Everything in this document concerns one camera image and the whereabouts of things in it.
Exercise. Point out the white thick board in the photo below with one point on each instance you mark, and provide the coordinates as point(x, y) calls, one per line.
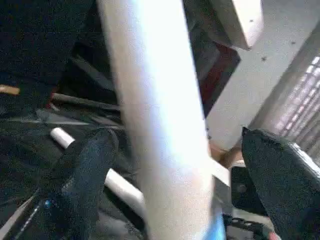
point(240, 20)

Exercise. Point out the white plastic table leg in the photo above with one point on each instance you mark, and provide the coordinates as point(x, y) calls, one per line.
point(160, 115)
point(122, 187)

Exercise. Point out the grey metal bar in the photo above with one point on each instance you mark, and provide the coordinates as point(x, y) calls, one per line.
point(85, 101)

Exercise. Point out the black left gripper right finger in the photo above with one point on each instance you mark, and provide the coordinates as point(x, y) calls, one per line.
point(285, 185)

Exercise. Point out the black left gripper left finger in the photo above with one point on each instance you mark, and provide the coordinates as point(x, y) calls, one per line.
point(82, 190)

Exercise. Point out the grey curtain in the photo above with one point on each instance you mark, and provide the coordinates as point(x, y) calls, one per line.
point(300, 100)

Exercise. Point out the black plastic mat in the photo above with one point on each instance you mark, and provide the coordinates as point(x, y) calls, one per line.
point(25, 140)

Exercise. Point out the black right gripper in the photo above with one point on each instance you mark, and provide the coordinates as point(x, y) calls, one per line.
point(246, 190)

